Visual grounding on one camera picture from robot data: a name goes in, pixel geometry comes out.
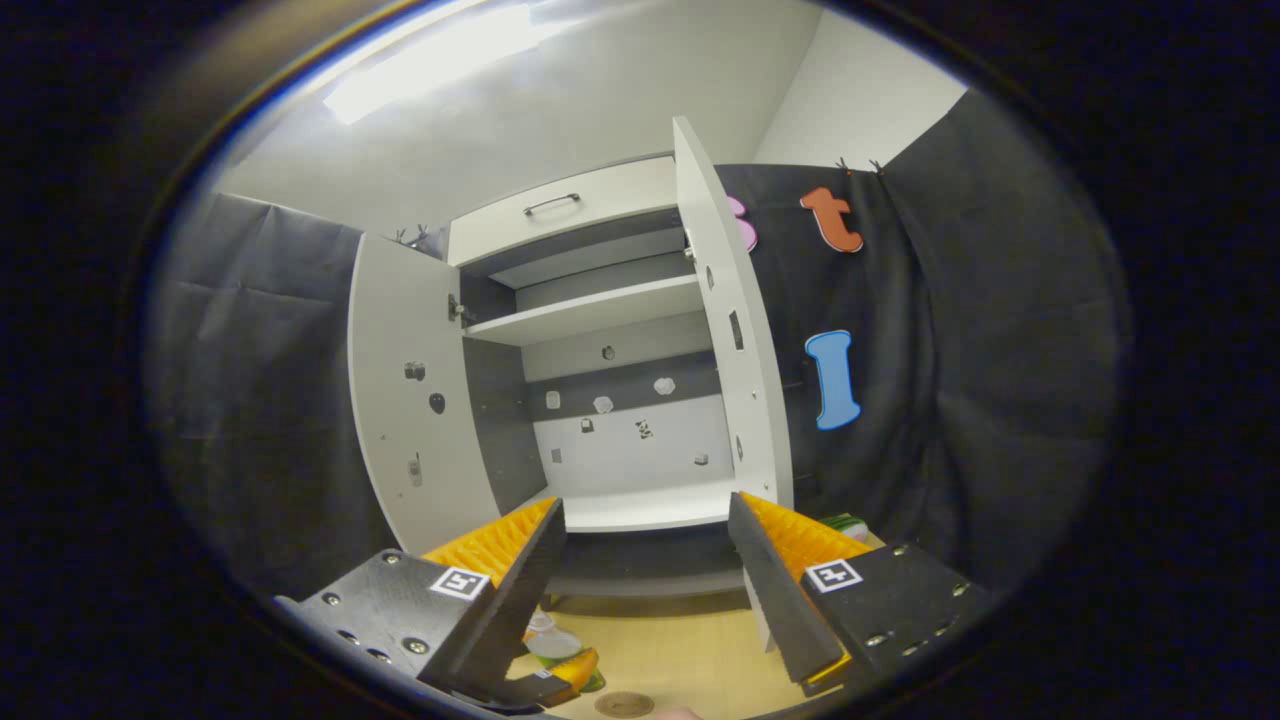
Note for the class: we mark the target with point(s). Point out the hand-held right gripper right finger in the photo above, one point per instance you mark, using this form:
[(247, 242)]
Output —
[(780, 590)]

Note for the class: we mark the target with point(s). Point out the white grey cabinet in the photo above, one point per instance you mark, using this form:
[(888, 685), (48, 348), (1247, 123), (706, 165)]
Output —
[(620, 440)]

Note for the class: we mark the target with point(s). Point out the green label plastic bottle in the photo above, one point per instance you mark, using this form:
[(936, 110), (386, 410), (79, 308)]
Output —
[(552, 642)]

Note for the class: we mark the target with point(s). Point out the white cabinet shelf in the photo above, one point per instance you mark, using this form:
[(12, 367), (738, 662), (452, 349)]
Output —
[(590, 310)]

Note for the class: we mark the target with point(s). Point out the black backdrop cloth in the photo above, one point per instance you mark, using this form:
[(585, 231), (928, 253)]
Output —
[(1000, 350)]

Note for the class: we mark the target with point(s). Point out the round brown coaster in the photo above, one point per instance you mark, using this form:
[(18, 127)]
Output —
[(625, 705)]

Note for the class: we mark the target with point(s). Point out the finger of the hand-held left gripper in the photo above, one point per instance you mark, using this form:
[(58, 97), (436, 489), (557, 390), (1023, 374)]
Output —
[(545, 690)]

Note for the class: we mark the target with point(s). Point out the metal door hinge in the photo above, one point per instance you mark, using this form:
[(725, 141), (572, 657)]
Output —
[(456, 308), (689, 248)]

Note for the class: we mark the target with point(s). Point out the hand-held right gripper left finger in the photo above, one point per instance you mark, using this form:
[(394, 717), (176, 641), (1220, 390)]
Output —
[(510, 600)]

